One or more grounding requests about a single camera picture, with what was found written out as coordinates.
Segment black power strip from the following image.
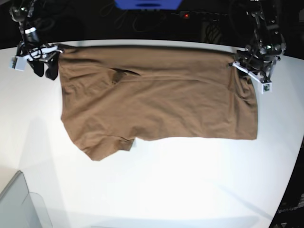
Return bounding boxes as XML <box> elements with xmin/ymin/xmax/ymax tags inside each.
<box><xmin>178</xmin><ymin>11</ymin><xmax>228</xmax><ymax>21</ymax></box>

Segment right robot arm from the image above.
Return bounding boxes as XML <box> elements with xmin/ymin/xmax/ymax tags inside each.
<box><xmin>9</xmin><ymin>0</ymin><xmax>64</xmax><ymax>81</ymax></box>

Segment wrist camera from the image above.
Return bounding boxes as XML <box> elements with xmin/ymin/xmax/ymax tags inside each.
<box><xmin>260</xmin><ymin>82</ymin><xmax>273</xmax><ymax>94</ymax></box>
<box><xmin>9</xmin><ymin>56</ymin><xmax>27</xmax><ymax>71</ymax></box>

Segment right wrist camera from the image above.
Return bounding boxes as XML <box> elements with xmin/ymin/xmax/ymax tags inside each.
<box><xmin>9</xmin><ymin>56</ymin><xmax>27</xmax><ymax>71</ymax></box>

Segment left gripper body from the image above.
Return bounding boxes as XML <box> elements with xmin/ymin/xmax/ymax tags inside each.
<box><xmin>228</xmin><ymin>51</ymin><xmax>280</xmax><ymax>83</ymax></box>

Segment blue bin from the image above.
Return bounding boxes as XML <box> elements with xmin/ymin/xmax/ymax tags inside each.
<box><xmin>114</xmin><ymin>0</ymin><xmax>182</xmax><ymax>10</ymax></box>

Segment grey plastic tray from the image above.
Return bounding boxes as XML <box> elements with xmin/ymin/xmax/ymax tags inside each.
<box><xmin>0</xmin><ymin>171</ymin><xmax>53</xmax><ymax>228</ymax></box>

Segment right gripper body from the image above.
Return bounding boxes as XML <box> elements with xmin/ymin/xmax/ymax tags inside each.
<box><xmin>16</xmin><ymin>42</ymin><xmax>64</xmax><ymax>63</ymax></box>

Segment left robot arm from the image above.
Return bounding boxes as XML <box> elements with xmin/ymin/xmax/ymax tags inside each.
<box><xmin>229</xmin><ymin>0</ymin><xmax>286</xmax><ymax>84</ymax></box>

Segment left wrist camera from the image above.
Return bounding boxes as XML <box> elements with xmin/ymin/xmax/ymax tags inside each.
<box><xmin>260</xmin><ymin>82</ymin><xmax>273</xmax><ymax>94</ymax></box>

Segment brown t-shirt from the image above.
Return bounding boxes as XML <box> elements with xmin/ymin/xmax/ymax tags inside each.
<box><xmin>58</xmin><ymin>47</ymin><xmax>258</xmax><ymax>161</ymax></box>

